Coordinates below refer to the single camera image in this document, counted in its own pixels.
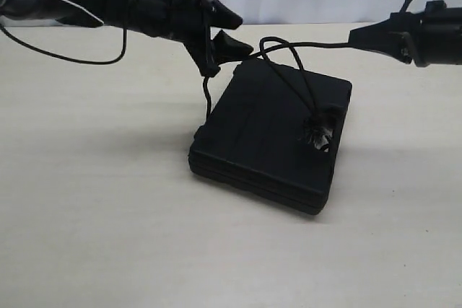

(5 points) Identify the black rope with loop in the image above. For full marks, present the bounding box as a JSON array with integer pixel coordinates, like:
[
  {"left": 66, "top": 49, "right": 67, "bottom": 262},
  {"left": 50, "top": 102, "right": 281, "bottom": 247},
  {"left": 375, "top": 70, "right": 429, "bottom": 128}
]
[{"left": 201, "top": 0, "right": 418, "bottom": 154}]

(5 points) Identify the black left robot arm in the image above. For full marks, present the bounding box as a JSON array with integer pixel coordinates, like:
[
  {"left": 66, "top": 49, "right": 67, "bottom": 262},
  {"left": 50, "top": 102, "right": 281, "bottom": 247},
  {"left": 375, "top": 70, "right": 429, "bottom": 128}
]
[{"left": 1, "top": 0, "right": 253, "bottom": 78}]

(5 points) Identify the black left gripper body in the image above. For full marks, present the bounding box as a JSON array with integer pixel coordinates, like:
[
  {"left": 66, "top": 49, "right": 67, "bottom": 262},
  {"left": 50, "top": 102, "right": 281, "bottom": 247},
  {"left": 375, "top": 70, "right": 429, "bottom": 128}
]
[{"left": 169, "top": 0, "right": 220, "bottom": 77}]

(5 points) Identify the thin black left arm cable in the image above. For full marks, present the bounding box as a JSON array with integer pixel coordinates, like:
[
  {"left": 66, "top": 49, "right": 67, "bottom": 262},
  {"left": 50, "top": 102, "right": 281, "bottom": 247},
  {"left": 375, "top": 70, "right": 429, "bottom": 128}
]
[{"left": 0, "top": 0, "right": 174, "bottom": 66}]

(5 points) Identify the black plastic carrying case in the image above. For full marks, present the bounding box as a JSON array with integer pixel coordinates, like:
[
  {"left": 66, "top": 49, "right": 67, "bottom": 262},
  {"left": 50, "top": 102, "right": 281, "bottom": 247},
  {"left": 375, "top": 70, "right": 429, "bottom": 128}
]
[{"left": 188, "top": 58, "right": 352, "bottom": 215}]

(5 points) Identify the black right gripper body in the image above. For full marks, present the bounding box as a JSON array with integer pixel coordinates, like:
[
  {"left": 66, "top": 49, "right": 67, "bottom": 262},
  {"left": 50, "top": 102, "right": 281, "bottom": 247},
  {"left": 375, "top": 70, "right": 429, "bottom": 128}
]
[{"left": 391, "top": 0, "right": 461, "bottom": 67}]

